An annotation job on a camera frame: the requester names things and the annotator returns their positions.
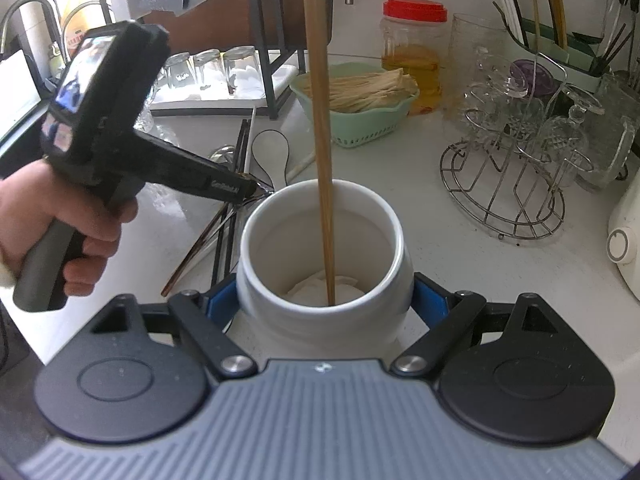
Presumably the white ceramic utensil jar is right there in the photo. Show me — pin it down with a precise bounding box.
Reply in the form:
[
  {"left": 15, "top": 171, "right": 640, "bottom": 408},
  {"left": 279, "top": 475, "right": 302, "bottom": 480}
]
[{"left": 236, "top": 180, "right": 413, "bottom": 361}]

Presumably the silver black handled utensil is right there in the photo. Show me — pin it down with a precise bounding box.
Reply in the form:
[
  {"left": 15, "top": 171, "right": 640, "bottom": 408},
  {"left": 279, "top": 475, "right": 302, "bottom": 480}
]
[{"left": 200, "top": 188, "right": 274, "bottom": 254}]

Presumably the white ceramic spoon black rim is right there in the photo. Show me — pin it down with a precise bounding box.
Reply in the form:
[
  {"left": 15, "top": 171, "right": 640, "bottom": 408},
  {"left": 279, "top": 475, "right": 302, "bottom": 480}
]
[{"left": 250, "top": 129, "right": 290, "bottom": 192}]

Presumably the copper spoon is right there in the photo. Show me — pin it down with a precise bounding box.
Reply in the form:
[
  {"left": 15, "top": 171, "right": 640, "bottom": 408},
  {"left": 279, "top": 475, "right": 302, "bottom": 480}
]
[{"left": 160, "top": 205, "right": 234, "bottom": 298}]

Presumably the person's left hand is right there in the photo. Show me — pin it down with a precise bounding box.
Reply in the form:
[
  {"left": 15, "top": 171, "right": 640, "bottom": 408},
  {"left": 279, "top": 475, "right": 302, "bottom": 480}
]
[{"left": 0, "top": 159, "right": 139, "bottom": 298}]

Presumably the white paper towel in jar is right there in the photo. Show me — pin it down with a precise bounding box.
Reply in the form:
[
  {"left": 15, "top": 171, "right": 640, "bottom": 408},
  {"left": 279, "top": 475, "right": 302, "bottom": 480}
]
[{"left": 284, "top": 271, "right": 364, "bottom": 307}]

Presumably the glass tumbler left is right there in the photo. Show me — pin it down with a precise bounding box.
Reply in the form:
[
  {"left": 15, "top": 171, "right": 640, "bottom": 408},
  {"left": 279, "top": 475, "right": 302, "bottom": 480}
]
[{"left": 164, "top": 52, "right": 195, "bottom": 96}]

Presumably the silver metal spoon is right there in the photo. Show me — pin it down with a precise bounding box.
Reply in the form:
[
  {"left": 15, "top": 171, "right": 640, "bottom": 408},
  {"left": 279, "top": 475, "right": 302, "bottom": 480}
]
[{"left": 209, "top": 144, "right": 235, "bottom": 166}]

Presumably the white tray under tumblers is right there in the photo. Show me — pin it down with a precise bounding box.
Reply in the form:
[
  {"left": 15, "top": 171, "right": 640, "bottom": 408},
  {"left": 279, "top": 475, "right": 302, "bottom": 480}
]
[{"left": 150, "top": 64, "right": 298, "bottom": 119}]

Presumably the glass tumbler right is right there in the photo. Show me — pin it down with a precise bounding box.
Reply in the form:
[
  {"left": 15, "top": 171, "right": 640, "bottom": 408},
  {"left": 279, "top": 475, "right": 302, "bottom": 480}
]
[{"left": 222, "top": 46, "right": 264, "bottom": 99}]

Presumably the brown wooden cutting board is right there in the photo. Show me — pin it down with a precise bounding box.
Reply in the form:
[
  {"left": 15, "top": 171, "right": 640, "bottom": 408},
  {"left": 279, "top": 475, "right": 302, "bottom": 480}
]
[{"left": 143, "top": 0, "right": 307, "bottom": 54}]

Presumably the black metal shelf rack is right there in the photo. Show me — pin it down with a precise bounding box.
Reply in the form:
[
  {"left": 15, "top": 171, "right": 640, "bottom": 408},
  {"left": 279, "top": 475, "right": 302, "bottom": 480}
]
[{"left": 94, "top": 0, "right": 307, "bottom": 122}]

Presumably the green plastic basket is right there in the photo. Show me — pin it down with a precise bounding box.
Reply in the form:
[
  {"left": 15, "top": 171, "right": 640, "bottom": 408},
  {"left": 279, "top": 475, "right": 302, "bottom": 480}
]
[{"left": 288, "top": 62, "right": 420, "bottom": 149}]

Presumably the white electric kettle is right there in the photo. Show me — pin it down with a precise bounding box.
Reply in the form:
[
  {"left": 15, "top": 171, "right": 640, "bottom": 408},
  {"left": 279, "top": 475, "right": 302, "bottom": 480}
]
[{"left": 606, "top": 174, "right": 640, "bottom": 299}]

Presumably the upside down glass cup right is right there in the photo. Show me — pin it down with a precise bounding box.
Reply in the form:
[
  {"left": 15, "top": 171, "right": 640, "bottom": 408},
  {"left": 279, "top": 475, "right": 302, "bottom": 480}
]
[{"left": 536, "top": 84, "right": 604, "bottom": 188}]

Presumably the upside down glass cup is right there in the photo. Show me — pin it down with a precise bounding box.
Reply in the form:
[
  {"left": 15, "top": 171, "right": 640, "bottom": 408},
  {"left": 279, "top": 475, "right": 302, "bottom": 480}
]
[
  {"left": 536, "top": 84, "right": 604, "bottom": 188},
  {"left": 462, "top": 54, "right": 526, "bottom": 144}
]

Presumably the upside down glass cup left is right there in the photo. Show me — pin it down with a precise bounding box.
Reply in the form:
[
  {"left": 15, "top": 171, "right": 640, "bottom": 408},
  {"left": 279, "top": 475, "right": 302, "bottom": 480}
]
[{"left": 462, "top": 54, "right": 526, "bottom": 144}]

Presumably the tall clear glass cup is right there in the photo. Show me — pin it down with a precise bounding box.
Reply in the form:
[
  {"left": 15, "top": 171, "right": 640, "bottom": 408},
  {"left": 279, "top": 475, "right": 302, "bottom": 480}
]
[{"left": 442, "top": 13, "right": 508, "bottom": 122}]

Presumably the bundle of wooden sticks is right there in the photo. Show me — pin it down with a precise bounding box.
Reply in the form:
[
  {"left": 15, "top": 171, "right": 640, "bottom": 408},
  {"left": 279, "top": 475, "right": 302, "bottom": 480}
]
[{"left": 329, "top": 68, "right": 419, "bottom": 114}]

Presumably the purple lidded container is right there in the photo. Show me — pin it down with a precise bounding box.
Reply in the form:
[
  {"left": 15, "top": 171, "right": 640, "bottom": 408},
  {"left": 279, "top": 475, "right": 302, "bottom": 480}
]
[{"left": 509, "top": 60, "right": 559, "bottom": 99}]

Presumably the red lidded plastic jar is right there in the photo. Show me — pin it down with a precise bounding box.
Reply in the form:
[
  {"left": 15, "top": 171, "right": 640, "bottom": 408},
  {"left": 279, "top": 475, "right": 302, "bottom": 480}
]
[{"left": 380, "top": 0, "right": 448, "bottom": 115}]

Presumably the green chopstick holder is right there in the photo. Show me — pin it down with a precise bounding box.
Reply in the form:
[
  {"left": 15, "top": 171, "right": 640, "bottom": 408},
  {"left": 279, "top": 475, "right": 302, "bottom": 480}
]
[{"left": 487, "top": 0, "right": 637, "bottom": 91}]

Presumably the metal wire cup rack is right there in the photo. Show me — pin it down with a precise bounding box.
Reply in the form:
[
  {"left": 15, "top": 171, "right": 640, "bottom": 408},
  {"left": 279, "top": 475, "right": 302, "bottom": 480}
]
[{"left": 439, "top": 77, "right": 573, "bottom": 242}]

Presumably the glass pitcher with handle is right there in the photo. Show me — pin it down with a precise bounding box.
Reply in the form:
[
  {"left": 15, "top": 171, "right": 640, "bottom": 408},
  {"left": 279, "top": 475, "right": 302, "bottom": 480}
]
[{"left": 585, "top": 74, "right": 639, "bottom": 191}]

